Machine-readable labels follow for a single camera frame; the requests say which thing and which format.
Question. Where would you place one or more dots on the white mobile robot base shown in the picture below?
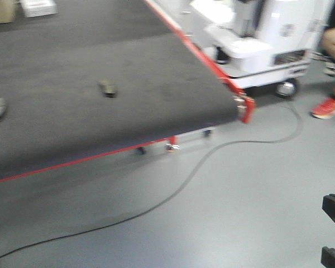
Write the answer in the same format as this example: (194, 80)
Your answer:
(253, 43)

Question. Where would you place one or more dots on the orange sneaker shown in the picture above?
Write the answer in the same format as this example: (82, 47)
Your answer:
(325, 109)

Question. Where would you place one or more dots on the long white box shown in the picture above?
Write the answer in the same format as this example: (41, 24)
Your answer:
(37, 8)

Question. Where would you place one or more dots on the large cardboard box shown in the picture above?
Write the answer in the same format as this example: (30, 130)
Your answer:
(7, 11)

